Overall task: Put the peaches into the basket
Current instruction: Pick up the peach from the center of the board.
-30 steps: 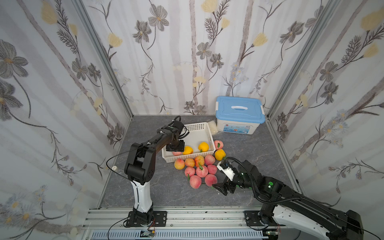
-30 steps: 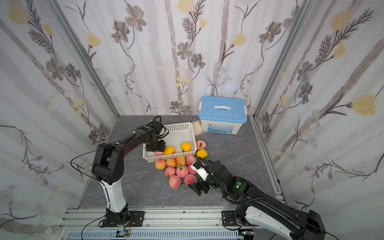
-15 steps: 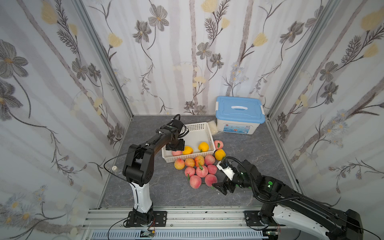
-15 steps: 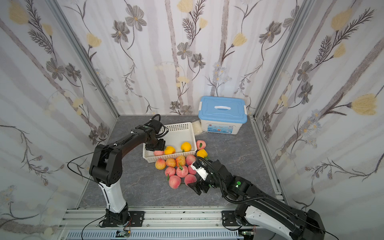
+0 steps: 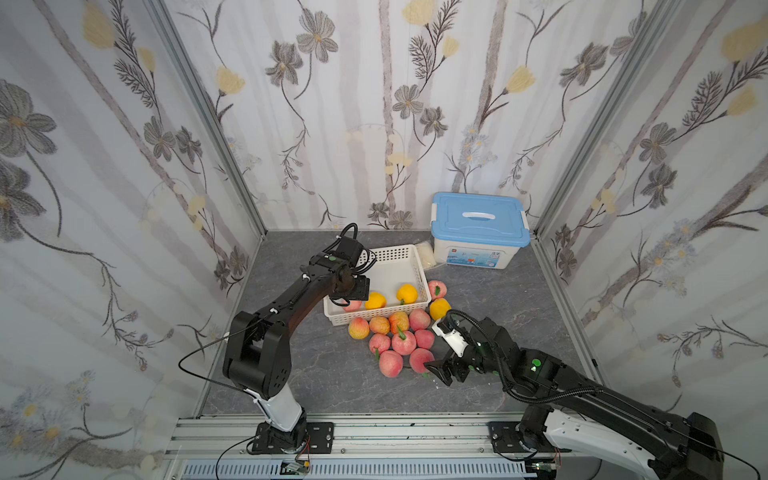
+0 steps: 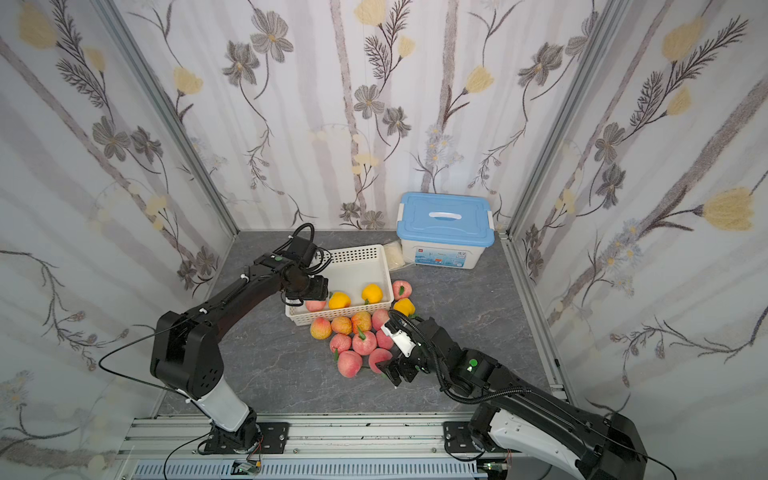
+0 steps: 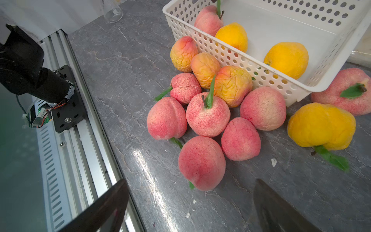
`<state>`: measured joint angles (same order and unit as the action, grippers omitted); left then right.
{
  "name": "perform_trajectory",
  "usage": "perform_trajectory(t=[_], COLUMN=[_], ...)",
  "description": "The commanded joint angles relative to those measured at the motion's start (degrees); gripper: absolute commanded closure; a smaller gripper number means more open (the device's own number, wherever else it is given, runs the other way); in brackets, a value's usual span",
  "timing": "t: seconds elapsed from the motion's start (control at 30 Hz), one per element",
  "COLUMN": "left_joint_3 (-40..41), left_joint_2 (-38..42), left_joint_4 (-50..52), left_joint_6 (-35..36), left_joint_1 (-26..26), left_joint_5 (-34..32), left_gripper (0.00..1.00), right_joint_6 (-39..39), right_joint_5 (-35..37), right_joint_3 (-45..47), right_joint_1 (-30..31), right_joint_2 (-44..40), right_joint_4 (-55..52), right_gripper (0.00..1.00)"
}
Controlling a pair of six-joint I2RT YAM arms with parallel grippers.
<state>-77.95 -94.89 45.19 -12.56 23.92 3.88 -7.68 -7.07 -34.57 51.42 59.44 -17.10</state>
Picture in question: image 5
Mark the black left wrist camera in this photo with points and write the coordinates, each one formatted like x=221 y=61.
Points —
x=349 y=249

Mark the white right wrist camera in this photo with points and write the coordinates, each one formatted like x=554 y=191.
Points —
x=451 y=334

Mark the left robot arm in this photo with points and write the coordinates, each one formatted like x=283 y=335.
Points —
x=258 y=355

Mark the pink peach upper row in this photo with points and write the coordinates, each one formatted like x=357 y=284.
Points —
x=419 y=320

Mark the pink peach with leaf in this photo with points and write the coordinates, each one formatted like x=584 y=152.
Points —
x=404 y=343

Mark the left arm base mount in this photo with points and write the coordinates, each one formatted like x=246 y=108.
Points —
x=307 y=437

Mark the blue lidded storage box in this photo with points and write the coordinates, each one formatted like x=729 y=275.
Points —
x=476 y=230

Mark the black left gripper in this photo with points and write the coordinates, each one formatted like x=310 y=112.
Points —
x=358 y=288

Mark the yellow peach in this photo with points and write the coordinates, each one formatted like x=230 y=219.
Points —
x=438 y=309
x=407 y=294

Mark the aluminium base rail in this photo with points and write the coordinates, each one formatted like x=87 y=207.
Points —
x=372 y=446

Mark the orange wrinkled peach right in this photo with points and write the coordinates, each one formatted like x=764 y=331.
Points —
x=399 y=323

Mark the white perforated plastic basket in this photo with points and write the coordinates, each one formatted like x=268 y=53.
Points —
x=395 y=267

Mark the orange wrinkled peach middle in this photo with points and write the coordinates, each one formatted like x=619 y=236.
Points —
x=380 y=325

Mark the clear bag of white material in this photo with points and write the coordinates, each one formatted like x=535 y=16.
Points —
x=426 y=255

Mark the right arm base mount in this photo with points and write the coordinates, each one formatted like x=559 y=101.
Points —
x=507 y=437

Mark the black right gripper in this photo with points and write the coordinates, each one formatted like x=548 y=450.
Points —
x=455 y=363

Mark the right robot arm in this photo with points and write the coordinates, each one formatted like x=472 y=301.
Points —
x=568 y=411

